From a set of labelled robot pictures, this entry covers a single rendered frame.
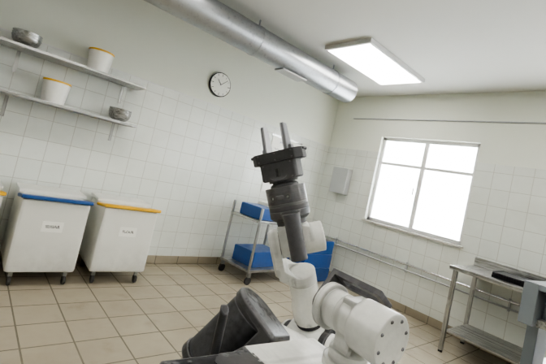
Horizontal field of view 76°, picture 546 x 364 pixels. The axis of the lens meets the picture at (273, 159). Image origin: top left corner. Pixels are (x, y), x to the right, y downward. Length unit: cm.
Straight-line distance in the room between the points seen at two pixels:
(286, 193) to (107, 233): 306
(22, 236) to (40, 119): 117
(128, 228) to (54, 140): 116
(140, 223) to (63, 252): 68
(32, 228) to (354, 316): 325
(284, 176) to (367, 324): 39
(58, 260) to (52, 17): 228
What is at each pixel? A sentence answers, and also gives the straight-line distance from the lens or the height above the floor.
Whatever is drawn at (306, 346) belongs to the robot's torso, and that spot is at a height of 111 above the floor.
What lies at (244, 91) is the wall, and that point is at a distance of 500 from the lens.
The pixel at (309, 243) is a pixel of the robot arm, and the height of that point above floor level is 123.
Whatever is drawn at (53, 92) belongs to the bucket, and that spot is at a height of 166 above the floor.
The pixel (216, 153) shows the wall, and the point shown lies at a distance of 477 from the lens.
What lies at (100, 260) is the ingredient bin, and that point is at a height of 24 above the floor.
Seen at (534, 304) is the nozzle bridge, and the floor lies 110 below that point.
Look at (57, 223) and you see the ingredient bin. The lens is 356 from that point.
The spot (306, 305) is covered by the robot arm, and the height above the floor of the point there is 109.
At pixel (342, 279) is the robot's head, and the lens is 54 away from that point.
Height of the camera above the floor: 135
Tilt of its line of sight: 3 degrees up
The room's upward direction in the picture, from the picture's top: 13 degrees clockwise
